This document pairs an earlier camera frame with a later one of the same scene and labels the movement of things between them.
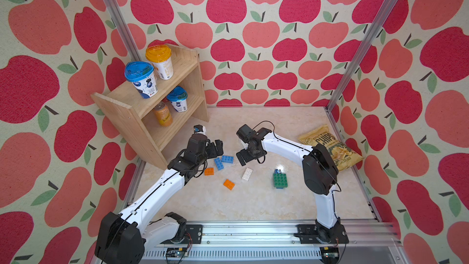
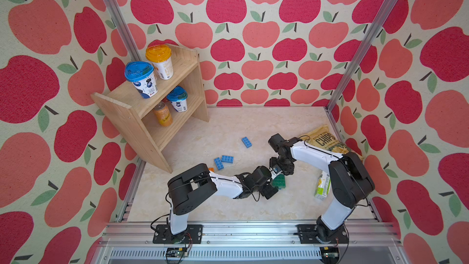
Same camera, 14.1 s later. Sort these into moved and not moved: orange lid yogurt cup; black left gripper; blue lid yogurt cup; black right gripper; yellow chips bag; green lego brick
Moved: black left gripper; black right gripper
Not moved: yellow chips bag; orange lid yogurt cup; green lego brick; blue lid yogurt cup
